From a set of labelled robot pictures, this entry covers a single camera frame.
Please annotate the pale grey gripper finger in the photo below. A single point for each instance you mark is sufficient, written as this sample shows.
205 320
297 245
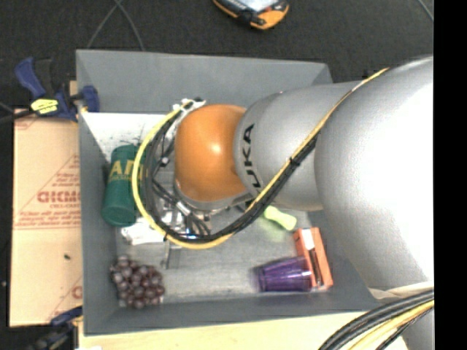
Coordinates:
166 255

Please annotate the white crumpled plastic packet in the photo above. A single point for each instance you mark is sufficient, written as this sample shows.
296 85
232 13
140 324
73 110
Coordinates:
140 235

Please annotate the purple toy grape bunch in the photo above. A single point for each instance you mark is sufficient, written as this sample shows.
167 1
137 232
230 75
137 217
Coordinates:
136 283

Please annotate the grey metal bin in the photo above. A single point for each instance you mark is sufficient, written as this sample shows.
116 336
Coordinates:
219 275

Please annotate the green cup with yellow print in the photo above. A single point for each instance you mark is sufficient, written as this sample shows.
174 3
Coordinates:
120 191

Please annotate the yellow-green toy piece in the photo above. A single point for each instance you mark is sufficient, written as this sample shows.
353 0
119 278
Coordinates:
281 218

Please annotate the purple plastic cup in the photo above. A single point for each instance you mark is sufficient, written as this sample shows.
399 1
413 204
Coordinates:
282 275

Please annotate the orange box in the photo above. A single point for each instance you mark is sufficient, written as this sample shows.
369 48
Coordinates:
323 257

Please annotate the brown cardboard board red print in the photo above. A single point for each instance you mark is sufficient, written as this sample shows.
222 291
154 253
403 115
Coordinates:
44 166

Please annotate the black cylinder on white bracket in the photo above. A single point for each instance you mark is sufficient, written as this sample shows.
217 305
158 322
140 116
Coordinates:
187 103

